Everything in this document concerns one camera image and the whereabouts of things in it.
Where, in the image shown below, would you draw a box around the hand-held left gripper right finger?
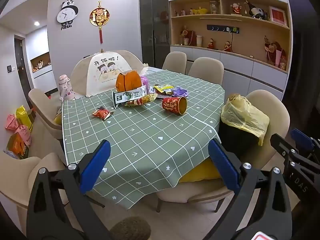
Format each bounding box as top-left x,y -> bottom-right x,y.
207,138 -> 293,240

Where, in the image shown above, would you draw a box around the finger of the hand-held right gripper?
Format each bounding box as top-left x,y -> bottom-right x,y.
291,128 -> 320,158
270,133 -> 320,174

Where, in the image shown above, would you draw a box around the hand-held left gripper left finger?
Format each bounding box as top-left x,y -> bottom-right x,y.
26,139 -> 112,240

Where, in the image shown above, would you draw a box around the yellow trash bag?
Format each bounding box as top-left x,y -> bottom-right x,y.
221,94 -> 270,147

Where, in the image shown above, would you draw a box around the yellow bordered snack packet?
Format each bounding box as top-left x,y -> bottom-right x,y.
153,85 -> 175,96

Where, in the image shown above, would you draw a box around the beige dining chair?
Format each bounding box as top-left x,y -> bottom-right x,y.
188,57 -> 224,86
0,150 -> 69,230
156,89 -> 290,213
28,88 -> 63,133
162,51 -> 187,75

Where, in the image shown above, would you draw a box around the green checkered tablecloth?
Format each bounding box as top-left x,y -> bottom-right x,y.
61,69 -> 225,209

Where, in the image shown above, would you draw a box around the small red snack packet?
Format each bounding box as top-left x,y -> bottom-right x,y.
92,107 -> 114,120

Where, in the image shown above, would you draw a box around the black white snack packet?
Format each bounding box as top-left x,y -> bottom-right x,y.
112,86 -> 148,109

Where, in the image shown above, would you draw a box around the red gold snack wrapper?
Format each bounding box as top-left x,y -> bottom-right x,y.
124,93 -> 158,108

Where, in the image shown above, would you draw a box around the pink gift bag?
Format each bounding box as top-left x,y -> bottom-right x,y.
5,114 -> 20,131
14,124 -> 32,147

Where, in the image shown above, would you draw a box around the red paper cup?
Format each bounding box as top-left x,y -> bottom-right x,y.
162,96 -> 187,115

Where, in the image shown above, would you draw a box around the bags on floor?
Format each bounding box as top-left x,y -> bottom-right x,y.
6,132 -> 30,160

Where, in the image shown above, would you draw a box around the pink water bottle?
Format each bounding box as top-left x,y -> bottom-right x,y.
58,74 -> 76,102

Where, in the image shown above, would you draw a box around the purple toy roller skate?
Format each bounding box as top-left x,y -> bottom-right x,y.
172,86 -> 189,98

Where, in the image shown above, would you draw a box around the beige mesh food cover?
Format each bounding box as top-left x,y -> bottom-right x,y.
71,48 -> 148,98

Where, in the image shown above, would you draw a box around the wrapped flower bouquet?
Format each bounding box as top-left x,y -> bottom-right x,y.
264,35 -> 288,68

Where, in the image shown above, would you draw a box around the yellow gift bag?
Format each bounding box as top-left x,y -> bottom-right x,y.
16,105 -> 34,132

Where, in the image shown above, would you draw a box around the orange snack bag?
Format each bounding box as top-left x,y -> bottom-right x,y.
115,70 -> 141,92

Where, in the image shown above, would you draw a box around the white base cabinet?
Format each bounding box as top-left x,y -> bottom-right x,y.
170,45 -> 288,100

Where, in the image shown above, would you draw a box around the red framed picture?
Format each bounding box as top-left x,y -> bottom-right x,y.
269,5 -> 288,26

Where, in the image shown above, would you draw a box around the dark door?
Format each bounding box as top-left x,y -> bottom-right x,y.
14,36 -> 35,110

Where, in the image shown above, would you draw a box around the panda bottle holder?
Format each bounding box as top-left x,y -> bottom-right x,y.
244,0 -> 267,20

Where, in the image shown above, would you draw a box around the black power socket track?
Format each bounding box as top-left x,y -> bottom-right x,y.
207,24 -> 240,34

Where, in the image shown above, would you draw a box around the red gift bag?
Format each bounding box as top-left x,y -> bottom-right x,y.
180,26 -> 195,46

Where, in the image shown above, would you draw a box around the red fortune god figurine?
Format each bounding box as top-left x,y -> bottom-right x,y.
230,2 -> 242,15

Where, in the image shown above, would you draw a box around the dark glass cabinet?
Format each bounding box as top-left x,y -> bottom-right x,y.
139,0 -> 172,68

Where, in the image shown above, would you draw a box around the red gold hanging ornament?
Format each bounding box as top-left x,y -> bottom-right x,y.
89,1 -> 110,44

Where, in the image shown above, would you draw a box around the glass jar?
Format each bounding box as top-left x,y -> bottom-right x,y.
209,0 -> 220,14

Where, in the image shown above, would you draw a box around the wooden wall shelf unit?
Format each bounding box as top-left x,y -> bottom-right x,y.
169,0 -> 292,74

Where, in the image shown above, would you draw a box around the lit wall niche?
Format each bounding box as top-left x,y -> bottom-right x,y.
30,51 -> 52,74

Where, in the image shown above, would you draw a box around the panda wall clock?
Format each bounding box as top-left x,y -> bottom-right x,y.
56,0 -> 79,31

